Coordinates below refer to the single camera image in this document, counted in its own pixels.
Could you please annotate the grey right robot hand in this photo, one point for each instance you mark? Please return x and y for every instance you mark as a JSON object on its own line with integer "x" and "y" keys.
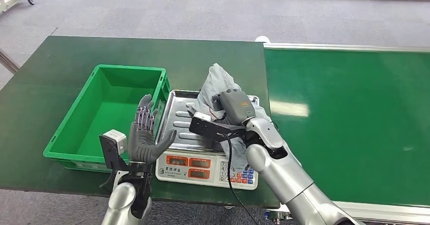
{"x": 237, "y": 106}

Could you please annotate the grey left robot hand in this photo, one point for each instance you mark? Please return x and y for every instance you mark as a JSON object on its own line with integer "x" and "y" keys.
{"x": 142, "y": 146}

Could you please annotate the grey poly mailer red print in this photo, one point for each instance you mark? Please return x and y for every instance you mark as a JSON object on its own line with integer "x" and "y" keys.
{"x": 216, "y": 82}

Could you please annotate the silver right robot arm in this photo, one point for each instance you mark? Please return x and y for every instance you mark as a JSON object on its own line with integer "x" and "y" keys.
{"x": 289, "y": 176}

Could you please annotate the white conveyor roller end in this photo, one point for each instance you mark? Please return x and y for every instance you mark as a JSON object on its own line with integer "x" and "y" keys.
{"x": 261, "y": 39}

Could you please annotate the green conveyor belt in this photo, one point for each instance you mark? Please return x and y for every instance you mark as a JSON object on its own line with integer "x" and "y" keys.
{"x": 336, "y": 116}

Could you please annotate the green plastic crate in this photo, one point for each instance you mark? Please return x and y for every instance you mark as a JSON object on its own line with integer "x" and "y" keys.
{"x": 107, "y": 116}

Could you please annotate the white electronic scale steel tray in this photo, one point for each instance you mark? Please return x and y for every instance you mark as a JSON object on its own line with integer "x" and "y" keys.
{"x": 188, "y": 166}

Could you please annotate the white wheeled cart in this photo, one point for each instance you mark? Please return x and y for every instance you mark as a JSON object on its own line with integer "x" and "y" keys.
{"x": 8, "y": 0}

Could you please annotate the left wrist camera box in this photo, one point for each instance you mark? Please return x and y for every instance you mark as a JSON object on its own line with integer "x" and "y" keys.
{"x": 112, "y": 148}

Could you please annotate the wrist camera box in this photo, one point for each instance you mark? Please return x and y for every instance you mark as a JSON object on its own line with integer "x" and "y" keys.
{"x": 210, "y": 127}
{"x": 112, "y": 148}

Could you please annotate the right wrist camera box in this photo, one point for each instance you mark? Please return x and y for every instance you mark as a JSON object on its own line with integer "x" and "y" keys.
{"x": 210, "y": 127}

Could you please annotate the aluminium conveyor frame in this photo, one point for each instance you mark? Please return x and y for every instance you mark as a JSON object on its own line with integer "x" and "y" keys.
{"x": 369, "y": 211}

